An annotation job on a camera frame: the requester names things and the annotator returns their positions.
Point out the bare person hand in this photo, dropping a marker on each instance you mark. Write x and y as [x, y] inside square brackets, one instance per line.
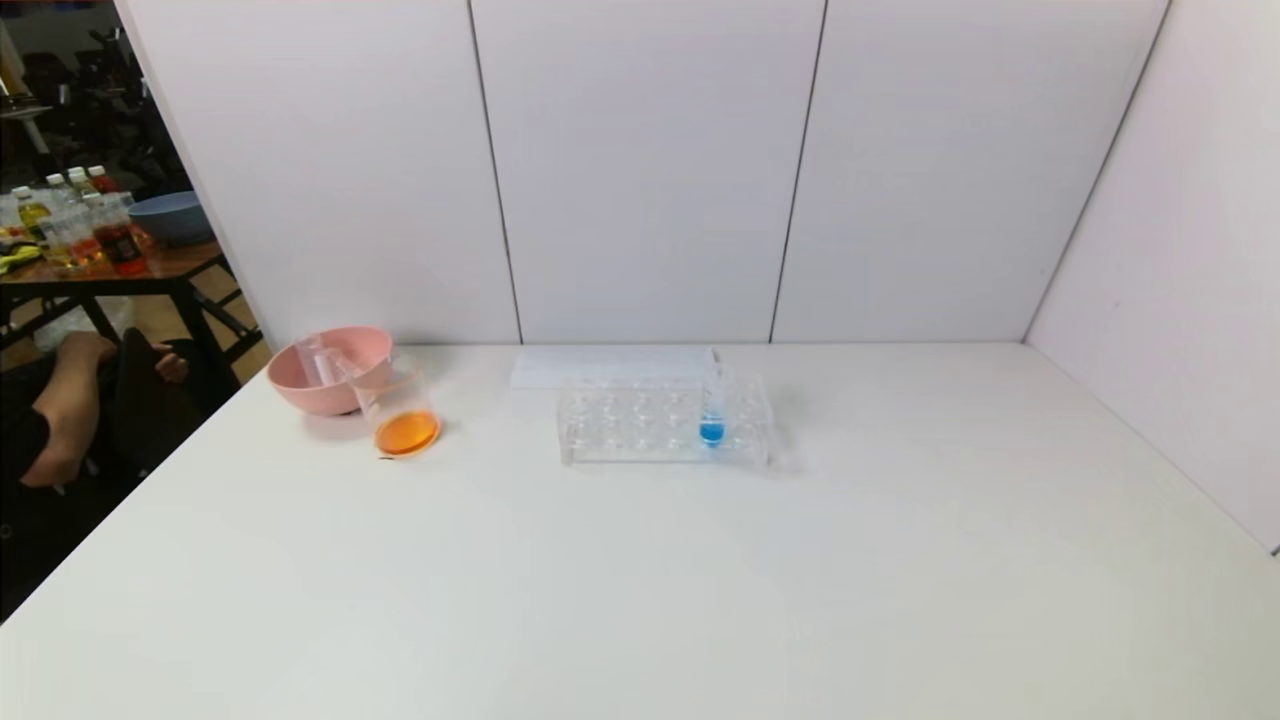
[172, 365]

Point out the test tube with yellow pigment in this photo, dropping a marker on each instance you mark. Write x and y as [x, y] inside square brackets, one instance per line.
[315, 360]

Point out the test tube with red pigment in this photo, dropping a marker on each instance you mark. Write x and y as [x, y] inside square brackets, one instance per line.
[338, 368]

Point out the clear glass beaker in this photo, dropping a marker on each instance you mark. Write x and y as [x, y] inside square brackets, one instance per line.
[405, 432]

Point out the clear acrylic test tube rack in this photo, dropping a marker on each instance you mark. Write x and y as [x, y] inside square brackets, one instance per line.
[640, 430]

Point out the test tube with blue pigment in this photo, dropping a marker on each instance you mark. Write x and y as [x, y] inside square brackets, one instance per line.
[711, 430]

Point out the bottle with dark red liquid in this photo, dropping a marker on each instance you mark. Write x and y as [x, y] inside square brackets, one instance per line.
[122, 240]

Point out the pink plastic bowl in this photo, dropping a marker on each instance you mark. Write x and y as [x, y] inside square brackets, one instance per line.
[315, 390]

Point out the blue bowl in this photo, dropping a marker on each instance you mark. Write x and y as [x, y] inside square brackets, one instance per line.
[175, 218]

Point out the clear plastic bottle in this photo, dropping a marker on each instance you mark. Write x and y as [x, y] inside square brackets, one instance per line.
[62, 225]

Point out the yellow and black object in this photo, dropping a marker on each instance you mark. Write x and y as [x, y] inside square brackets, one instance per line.
[18, 260]

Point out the bottle with yellow liquid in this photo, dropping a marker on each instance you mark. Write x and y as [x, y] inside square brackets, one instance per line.
[32, 215]

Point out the person black clothing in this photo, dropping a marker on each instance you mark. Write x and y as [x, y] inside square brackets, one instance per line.
[25, 540]

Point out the dark background equipment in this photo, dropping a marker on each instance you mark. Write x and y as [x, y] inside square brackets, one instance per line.
[80, 90]

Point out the white paper sheet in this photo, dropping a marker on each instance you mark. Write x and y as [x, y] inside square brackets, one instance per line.
[540, 370]

